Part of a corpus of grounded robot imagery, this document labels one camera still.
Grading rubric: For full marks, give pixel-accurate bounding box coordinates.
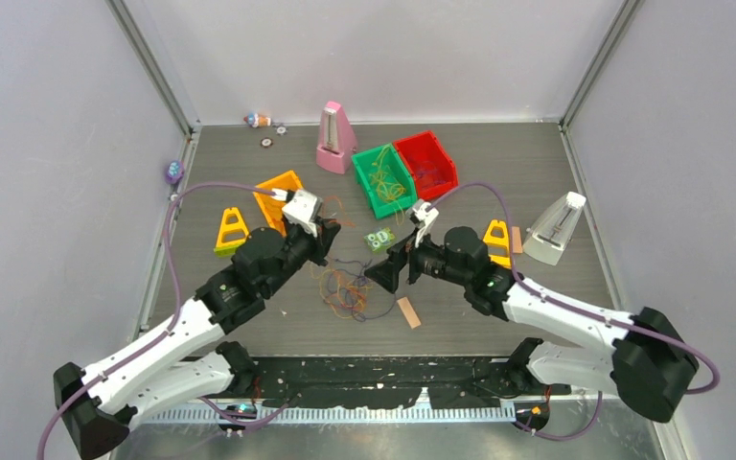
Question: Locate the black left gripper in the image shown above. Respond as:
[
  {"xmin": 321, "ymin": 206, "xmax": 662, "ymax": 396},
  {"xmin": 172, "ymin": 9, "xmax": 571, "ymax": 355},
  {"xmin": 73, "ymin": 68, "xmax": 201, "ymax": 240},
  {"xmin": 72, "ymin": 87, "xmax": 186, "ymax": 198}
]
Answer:
[{"xmin": 263, "ymin": 216, "xmax": 340, "ymax": 296}]

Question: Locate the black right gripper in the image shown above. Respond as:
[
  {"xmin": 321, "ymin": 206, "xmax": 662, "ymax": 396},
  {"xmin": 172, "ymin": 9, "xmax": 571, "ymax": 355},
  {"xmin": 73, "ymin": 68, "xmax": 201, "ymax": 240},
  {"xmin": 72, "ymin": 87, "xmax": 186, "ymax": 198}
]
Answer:
[{"xmin": 365, "ymin": 225, "xmax": 471, "ymax": 294}]

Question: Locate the yellow cable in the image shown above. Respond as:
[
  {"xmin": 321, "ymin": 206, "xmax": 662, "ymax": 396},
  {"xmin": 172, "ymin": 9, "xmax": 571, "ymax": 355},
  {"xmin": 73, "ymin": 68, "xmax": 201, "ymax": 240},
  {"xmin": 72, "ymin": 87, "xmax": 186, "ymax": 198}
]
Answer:
[
  {"xmin": 320, "ymin": 269, "xmax": 373, "ymax": 322},
  {"xmin": 366, "ymin": 146, "xmax": 410, "ymax": 226}
]

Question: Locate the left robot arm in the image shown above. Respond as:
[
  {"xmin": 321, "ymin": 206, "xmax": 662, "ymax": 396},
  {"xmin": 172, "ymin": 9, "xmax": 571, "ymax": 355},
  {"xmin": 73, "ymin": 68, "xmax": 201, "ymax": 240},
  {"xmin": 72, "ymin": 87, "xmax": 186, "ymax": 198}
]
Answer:
[{"xmin": 53, "ymin": 217, "xmax": 341, "ymax": 459}]

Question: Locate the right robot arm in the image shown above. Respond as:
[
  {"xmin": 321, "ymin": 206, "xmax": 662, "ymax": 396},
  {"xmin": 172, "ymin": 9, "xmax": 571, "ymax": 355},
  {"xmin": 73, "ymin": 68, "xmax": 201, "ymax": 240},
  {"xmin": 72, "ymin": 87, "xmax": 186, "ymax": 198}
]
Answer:
[{"xmin": 365, "ymin": 226, "xmax": 700, "ymax": 423}]

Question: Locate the green owl puzzle piece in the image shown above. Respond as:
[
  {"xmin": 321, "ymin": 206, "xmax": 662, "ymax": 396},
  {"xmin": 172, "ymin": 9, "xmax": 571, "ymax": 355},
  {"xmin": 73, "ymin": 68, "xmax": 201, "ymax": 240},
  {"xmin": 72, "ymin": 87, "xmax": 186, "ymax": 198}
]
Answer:
[{"xmin": 363, "ymin": 227, "xmax": 396, "ymax": 253}]

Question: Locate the orange plastic bin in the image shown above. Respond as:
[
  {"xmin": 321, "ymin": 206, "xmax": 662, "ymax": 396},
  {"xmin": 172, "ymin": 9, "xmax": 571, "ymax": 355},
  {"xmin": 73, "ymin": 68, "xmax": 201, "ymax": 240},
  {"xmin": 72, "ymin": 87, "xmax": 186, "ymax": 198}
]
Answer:
[{"xmin": 253, "ymin": 170, "xmax": 303, "ymax": 235}]

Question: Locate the green plastic bin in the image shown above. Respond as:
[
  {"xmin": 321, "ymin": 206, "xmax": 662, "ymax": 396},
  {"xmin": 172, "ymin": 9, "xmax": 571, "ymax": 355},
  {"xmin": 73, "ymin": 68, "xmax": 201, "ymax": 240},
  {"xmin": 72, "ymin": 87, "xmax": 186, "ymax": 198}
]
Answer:
[{"xmin": 352, "ymin": 144, "xmax": 418, "ymax": 219}]

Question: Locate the yellow green triangle block left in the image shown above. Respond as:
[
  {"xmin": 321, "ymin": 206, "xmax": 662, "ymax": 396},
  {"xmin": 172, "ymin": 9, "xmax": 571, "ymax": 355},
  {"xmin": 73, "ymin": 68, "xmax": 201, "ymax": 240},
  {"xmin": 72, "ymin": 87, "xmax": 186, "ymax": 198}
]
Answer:
[{"xmin": 213, "ymin": 207, "xmax": 250, "ymax": 257}]

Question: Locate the red plastic bin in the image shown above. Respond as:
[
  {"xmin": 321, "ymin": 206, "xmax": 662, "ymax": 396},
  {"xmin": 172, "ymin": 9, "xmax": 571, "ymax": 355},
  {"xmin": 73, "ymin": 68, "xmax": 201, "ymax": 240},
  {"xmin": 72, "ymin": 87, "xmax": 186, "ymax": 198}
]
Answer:
[{"xmin": 392, "ymin": 130, "xmax": 460, "ymax": 201}]

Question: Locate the pink metronome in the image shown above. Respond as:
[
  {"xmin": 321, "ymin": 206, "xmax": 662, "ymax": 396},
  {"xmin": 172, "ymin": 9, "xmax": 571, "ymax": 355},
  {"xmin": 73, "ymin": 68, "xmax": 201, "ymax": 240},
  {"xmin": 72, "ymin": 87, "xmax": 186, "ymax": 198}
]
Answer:
[{"xmin": 315, "ymin": 101, "xmax": 357, "ymax": 174}]

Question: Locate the yellow triangle block right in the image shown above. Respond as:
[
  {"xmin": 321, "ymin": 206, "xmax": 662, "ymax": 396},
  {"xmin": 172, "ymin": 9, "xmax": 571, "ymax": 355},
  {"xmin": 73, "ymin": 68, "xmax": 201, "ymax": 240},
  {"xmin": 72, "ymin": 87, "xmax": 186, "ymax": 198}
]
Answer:
[{"xmin": 482, "ymin": 219, "xmax": 513, "ymax": 268}]

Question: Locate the small tan wooden block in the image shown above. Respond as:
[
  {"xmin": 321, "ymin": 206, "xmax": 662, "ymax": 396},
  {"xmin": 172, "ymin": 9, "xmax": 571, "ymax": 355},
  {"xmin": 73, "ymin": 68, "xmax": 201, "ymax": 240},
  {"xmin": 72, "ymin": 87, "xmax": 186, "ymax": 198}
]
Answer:
[{"xmin": 510, "ymin": 226, "xmax": 523, "ymax": 254}]

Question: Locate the small clown figurine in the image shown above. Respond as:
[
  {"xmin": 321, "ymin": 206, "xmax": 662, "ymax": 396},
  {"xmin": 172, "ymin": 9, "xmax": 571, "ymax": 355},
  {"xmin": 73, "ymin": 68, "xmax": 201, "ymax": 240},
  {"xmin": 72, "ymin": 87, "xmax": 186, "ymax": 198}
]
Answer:
[{"xmin": 242, "ymin": 112, "xmax": 273, "ymax": 128}]

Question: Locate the purple paw toy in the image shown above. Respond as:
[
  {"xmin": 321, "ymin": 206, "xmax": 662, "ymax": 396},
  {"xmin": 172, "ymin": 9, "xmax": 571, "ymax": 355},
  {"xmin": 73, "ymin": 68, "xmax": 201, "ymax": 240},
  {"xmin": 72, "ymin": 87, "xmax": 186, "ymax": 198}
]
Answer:
[{"xmin": 165, "ymin": 160, "xmax": 185, "ymax": 186}]

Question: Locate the white metronome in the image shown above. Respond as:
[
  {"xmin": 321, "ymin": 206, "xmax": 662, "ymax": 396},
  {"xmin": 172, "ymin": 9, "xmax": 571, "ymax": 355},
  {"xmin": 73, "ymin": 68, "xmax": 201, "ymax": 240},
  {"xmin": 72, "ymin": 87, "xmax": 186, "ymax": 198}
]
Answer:
[{"xmin": 523, "ymin": 192, "xmax": 587, "ymax": 265}]

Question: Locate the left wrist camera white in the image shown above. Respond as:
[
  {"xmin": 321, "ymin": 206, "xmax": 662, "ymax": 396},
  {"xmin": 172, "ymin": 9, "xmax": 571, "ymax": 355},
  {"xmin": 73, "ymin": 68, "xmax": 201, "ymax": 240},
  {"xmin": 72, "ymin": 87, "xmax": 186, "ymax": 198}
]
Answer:
[{"xmin": 272, "ymin": 189, "xmax": 323, "ymax": 237}]

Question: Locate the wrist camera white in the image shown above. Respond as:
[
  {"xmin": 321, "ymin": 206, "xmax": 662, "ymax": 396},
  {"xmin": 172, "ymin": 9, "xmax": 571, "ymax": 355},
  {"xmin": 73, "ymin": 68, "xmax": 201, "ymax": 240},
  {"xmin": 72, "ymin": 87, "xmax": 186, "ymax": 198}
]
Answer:
[
  {"xmin": 404, "ymin": 199, "xmax": 439, "ymax": 250},
  {"xmin": 272, "ymin": 189, "xmax": 323, "ymax": 237}
]

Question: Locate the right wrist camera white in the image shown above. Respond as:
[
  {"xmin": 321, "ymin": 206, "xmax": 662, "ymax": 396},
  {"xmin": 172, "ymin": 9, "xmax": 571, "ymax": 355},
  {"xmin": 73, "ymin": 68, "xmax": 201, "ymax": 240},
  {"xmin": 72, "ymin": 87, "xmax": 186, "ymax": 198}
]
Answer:
[{"xmin": 404, "ymin": 199, "xmax": 439, "ymax": 250}]

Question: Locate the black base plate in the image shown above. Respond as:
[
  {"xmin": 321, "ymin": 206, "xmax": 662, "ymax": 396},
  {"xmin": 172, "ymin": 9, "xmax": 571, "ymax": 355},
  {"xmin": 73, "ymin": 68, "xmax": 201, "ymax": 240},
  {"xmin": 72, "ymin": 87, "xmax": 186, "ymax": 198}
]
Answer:
[{"xmin": 194, "ymin": 355, "xmax": 572, "ymax": 411}]

